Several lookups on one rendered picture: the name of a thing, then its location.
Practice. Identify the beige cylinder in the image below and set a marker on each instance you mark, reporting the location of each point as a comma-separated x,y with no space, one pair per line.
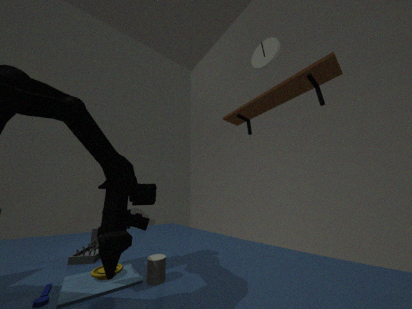
155,273

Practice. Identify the dark grey dish rack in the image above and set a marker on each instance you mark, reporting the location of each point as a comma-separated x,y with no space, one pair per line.
88,255

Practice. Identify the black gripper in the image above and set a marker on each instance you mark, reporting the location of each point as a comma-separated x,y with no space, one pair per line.
115,239

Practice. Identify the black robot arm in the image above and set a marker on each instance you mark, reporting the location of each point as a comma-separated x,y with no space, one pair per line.
24,95

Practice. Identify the olive-yellow plate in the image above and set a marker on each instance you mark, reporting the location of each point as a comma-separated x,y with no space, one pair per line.
100,274

